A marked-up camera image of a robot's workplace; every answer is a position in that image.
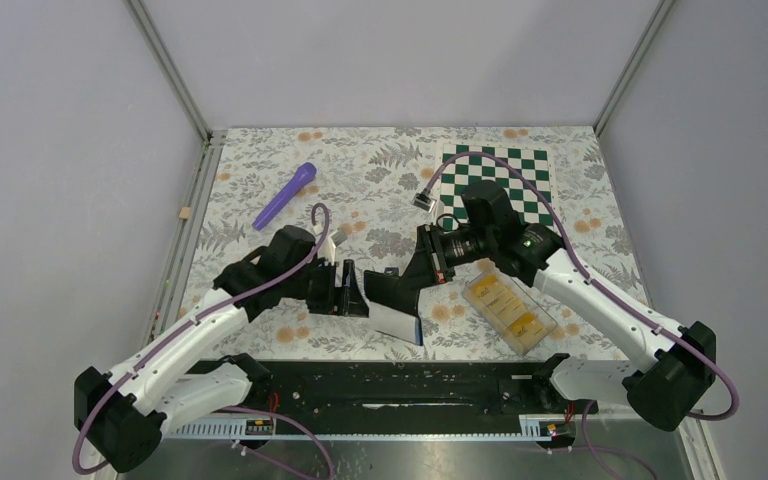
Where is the clear box of cards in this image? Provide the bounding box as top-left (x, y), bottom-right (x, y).
top-left (462, 268), bottom-right (557, 355)

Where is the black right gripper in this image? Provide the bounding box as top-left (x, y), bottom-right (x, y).
top-left (396, 222), bottom-right (496, 295)

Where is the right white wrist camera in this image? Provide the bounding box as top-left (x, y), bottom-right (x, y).
top-left (412, 189), bottom-right (445, 223)

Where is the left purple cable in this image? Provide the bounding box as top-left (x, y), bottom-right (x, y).
top-left (71, 202), bottom-right (332, 477)

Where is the purple toy microphone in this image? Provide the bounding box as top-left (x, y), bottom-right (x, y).
top-left (252, 162), bottom-right (317, 231)

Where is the purple cable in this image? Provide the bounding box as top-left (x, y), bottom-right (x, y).
top-left (71, 202), bottom-right (332, 477)
top-left (426, 150), bottom-right (741, 423)

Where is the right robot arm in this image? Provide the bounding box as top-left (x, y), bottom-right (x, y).
top-left (363, 180), bottom-right (717, 431)

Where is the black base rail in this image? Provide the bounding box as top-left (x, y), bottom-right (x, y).
top-left (189, 354), bottom-right (588, 439)

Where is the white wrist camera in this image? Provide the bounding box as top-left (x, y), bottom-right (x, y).
top-left (318, 227), bottom-right (348, 265)
top-left (412, 189), bottom-right (445, 223)

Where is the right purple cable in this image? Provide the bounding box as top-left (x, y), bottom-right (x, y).
top-left (426, 150), bottom-right (741, 423)

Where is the green white chessboard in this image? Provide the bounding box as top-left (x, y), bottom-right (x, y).
top-left (432, 142), bottom-right (560, 241)

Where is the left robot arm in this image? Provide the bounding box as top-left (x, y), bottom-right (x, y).
top-left (72, 225), bottom-right (369, 475)

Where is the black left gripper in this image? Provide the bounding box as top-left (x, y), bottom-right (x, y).
top-left (284, 258), bottom-right (371, 317)

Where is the black leather card holder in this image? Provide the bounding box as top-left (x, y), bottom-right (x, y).
top-left (363, 270), bottom-right (424, 346)

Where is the white slotted cable duct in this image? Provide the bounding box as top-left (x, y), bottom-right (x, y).
top-left (165, 415), bottom-right (577, 444)

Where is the floral tablecloth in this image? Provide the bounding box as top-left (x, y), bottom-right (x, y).
top-left (156, 126), bottom-right (647, 361)

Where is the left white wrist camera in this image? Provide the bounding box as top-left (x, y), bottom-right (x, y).
top-left (318, 227), bottom-right (348, 265)

